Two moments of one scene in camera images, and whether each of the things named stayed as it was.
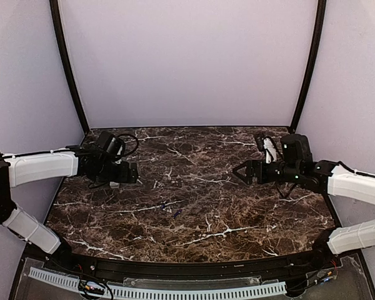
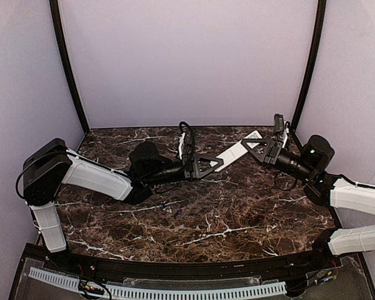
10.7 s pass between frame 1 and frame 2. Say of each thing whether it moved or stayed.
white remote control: moved
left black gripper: moved
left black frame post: stayed
